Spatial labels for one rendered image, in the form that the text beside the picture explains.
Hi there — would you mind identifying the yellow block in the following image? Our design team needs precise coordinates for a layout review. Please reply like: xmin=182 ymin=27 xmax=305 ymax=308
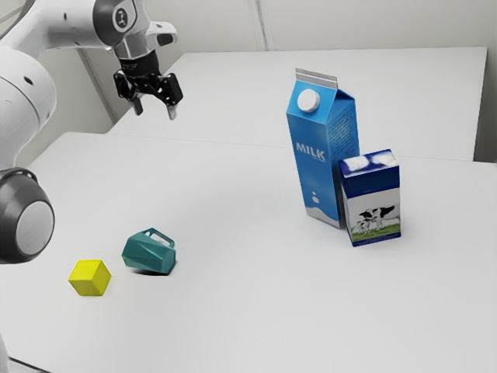
xmin=68 ymin=259 xmax=113 ymax=298

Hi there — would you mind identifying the small blue cow carton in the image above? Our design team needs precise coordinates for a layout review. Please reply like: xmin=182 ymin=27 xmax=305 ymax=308
xmin=337 ymin=148 xmax=402 ymax=248

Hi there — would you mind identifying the teal faceted mug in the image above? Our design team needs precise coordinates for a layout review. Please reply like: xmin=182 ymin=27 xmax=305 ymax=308
xmin=121 ymin=227 xmax=176 ymax=277

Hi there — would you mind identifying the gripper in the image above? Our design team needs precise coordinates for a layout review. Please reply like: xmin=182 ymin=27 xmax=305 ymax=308
xmin=113 ymin=51 xmax=184 ymax=121

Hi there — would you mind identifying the tall blue milk carton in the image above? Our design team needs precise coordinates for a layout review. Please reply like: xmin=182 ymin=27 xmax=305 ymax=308
xmin=286 ymin=68 xmax=361 ymax=229

